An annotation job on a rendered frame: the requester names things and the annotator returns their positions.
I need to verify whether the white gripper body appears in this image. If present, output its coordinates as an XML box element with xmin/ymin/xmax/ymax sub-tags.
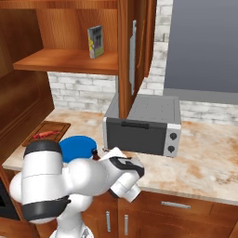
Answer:
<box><xmin>100</xmin><ymin>146</ymin><xmax>126</xmax><ymax>162</ymax></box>

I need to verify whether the dark brown condiment bottle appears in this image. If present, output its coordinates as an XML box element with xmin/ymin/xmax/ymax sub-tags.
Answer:
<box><xmin>91</xmin><ymin>149</ymin><xmax>101</xmax><ymax>162</ymax></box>

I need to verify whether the blue plate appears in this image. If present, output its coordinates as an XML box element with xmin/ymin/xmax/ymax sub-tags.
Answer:
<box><xmin>58</xmin><ymin>135</ymin><xmax>98</xmax><ymax>164</ymax></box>

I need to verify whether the brown wooden cutting board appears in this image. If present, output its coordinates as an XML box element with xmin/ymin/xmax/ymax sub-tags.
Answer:
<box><xmin>21</xmin><ymin>120</ymin><xmax>72</xmax><ymax>148</ymax></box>

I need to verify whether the red fish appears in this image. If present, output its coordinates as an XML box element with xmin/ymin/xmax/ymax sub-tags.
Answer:
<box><xmin>32</xmin><ymin>129</ymin><xmax>60</xmax><ymax>139</ymax></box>

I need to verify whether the wooden cabinet door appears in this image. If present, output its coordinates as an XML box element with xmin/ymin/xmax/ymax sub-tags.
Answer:
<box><xmin>142</xmin><ymin>0</ymin><xmax>158</xmax><ymax>78</ymax></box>
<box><xmin>116</xmin><ymin>0</ymin><xmax>149</xmax><ymax>120</ymax></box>

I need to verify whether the grey toaster oven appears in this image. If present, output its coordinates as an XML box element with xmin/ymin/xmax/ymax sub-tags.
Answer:
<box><xmin>102</xmin><ymin>93</ymin><xmax>182</xmax><ymax>158</ymax></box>

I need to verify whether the wooden base cupboard door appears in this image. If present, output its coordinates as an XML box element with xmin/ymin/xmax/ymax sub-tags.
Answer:
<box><xmin>81</xmin><ymin>192</ymin><xmax>119</xmax><ymax>238</ymax></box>
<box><xmin>118</xmin><ymin>206</ymin><xmax>238</xmax><ymax>238</ymax></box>

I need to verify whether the wooden drawer front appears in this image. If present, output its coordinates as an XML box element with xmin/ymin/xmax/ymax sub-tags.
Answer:
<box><xmin>118</xmin><ymin>190</ymin><xmax>238</xmax><ymax>221</ymax></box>

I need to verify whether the grey printed box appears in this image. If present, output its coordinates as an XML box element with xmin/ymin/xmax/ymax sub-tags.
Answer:
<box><xmin>86</xmin><ymin>24</ymin><xmax>105</xmax><ymax>60</ymax></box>

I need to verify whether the black appliance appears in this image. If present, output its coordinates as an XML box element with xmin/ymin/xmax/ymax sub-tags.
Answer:
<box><xmin>0</xmin><ymin>179</ymin><xmax>20</xmax><ymax>221</ymax></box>

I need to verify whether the grey drawer handle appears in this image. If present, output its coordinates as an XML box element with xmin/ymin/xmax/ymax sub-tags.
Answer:
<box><xmin>160</xmin><ymin>201</ymin><xmax>192</xmax><ymax>210</ymax></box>

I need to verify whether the grey cabinet door handle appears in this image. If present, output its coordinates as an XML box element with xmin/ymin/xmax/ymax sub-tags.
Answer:
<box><xmin>129</xmin><ymin>20</ymin><xmax>138</xmax><ymax>97</ymax></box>

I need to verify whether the wooden wall cabinet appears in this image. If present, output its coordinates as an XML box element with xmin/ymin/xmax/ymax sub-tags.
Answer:
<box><xmin>0</xmin><ymin>0</ymin><xmax>120</xmax><ymax>134</ymax></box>

